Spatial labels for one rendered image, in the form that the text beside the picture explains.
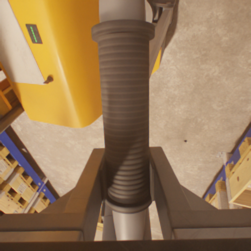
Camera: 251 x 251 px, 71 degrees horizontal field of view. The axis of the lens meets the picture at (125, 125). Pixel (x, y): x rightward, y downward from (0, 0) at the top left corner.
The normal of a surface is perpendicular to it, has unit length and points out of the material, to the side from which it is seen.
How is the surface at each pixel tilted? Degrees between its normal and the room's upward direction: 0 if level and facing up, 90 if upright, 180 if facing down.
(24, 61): 0
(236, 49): 0
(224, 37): 0
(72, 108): 14
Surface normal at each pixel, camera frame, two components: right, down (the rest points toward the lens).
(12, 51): -0.27, 0.68
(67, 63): 0.49, 0.60
